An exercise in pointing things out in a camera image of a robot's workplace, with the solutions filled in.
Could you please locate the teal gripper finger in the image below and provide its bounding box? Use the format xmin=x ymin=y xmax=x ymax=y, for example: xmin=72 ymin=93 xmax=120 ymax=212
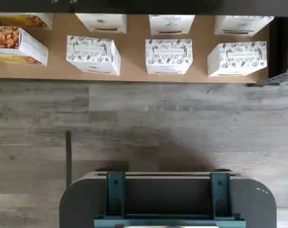
xmin=210 ymin=172 xmax=232 ymax=219
xmin=106 ymin=172 xmax=126 ymax=219

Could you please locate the white floral print box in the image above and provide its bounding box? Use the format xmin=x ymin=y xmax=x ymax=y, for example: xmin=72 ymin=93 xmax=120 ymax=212
xmin=65 ymin=35 xmax=121 ymax=77
xmin=148 ymin=14 xmax=196 ymax=37
xmin=207 ymin=41 xmax=268 ymax=77
xmin=74 ymin=13 xmax=128 ymax=34
xmin=214 ymin=15 xmax=275 ymax=37
xmin=145 ymin=38 xmax=193 ymax=75

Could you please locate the yellow label granola box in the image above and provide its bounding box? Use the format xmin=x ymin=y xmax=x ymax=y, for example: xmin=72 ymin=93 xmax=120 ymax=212
xmin=0 ymin=13 xmax=54 ymax=30
xmin=0 ymin=25 xmax=49 ymax=67

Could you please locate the black metal shelf beam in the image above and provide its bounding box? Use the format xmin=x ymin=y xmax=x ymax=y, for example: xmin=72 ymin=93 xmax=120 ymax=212
xmin=0 ymin=0 xmax=288 ymax=15

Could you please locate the white patterned-top cartons group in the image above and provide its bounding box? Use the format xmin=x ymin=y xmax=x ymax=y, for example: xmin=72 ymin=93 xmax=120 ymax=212
xmin=0 ymin=13 xmax=276 ymax=84

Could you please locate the grey perforated shelf rail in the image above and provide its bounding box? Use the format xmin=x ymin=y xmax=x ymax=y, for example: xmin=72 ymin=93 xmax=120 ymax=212
xmin=246 ymin=70 xmax=288 ymax=88

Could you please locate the black perforated shelf post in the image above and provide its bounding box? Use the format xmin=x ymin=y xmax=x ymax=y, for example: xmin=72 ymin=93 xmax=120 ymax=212
xmin=268 ymin=17 xmax=288 ymax=79

